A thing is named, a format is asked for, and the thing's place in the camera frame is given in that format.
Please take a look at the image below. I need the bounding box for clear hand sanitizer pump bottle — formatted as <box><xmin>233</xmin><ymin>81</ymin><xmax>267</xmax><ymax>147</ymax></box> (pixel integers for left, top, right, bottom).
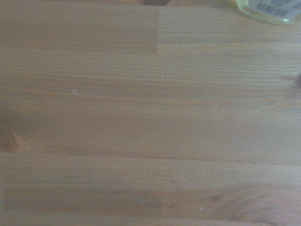
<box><xmin>231</xmin><ymin>0</ymin><xmax>301</xmax><ymax>26</ymax></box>

